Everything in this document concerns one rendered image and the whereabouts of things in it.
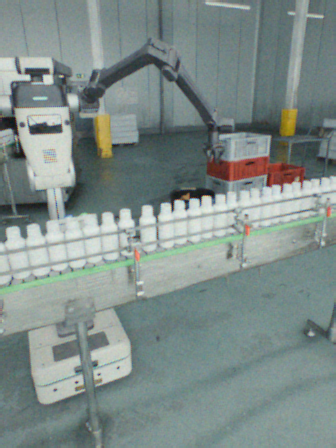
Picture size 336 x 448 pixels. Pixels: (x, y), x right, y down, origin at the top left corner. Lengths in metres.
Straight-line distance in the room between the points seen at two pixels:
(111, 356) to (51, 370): 0.31
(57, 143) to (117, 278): 0.74
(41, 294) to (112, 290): 0.24
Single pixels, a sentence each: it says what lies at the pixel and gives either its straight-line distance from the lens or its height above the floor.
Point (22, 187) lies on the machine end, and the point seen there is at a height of 0.36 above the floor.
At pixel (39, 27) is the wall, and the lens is 13.26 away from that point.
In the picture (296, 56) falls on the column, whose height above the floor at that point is 2.60.
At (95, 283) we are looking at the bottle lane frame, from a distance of 1.14.
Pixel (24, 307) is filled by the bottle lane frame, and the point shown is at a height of 0.92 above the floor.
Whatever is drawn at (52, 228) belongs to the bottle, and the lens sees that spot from 1.07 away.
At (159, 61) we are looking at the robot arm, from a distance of 1.31.
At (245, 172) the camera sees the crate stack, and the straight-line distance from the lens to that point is 3.63.
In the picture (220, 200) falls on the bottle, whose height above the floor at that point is 1.15.
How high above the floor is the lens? 1.54
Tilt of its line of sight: 22 degrees down
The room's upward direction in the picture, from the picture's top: 1 degrees counter-clockwise
